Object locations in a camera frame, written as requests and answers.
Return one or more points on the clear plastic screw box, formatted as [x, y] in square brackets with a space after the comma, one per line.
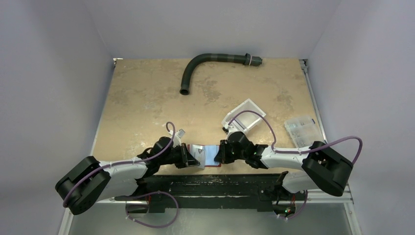
[303, 131]

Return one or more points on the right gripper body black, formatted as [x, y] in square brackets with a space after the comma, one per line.
[223, 152]

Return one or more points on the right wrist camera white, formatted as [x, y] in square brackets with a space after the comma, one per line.
[229, 130]

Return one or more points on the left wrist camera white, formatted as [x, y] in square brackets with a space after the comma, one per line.
[177, 139]

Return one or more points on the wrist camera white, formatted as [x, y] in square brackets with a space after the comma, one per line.
[177, 139]
[229, 130]

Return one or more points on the black front table rail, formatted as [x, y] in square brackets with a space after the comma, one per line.
[258, 192]

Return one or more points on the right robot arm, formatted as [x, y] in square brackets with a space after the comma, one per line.
[315, 167]

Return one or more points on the white plastic card box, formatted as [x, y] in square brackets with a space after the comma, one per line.
[245, 116]

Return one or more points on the aluminium frame rail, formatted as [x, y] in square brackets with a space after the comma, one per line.
[313, 94]

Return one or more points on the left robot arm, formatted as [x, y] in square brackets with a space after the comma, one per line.
[91, 180]

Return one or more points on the red card holder wallet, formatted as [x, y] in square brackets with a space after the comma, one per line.
[211, 151]

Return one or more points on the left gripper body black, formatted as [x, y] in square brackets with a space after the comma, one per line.
[174, 157]

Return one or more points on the white VIP card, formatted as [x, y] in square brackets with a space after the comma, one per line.
[198, 152]

